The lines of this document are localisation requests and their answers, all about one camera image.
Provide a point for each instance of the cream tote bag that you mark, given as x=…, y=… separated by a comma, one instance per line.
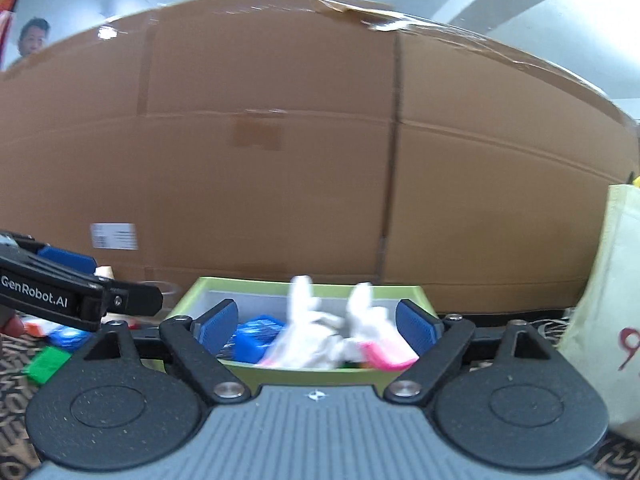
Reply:
x=602, y=339

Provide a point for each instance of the dark blue medicine box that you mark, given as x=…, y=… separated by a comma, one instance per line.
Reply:
x=68, y=338

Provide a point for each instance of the clear plastic cup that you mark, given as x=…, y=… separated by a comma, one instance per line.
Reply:
x=171, y=294

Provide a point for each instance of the blue cube box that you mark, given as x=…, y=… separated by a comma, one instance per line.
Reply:
x=253, y=338

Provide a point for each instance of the pink white glove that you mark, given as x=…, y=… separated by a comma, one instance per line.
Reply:
x=373, y=340
x=310, y=339

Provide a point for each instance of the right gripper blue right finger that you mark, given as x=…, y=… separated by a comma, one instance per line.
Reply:
x=420, y=329

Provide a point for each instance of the white shipping label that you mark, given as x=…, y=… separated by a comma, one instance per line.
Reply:
x=114, y=236

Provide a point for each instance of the large brown cardboard box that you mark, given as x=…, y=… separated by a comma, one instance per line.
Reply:
x=269, y=138

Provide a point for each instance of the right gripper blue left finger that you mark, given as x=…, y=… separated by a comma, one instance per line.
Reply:
x=214, y=328

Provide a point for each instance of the black tan lettered mat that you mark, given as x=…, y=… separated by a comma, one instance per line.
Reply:
x=618, y=458

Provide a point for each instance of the person behind box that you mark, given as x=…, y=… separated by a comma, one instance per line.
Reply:
x=33, y=36

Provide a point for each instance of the orange white box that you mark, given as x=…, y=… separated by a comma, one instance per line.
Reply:
x=39, y=328

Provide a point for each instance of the green small box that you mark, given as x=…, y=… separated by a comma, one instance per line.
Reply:
x=45, y=364

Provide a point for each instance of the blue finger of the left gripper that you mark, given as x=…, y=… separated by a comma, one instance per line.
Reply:
x=81, y=263

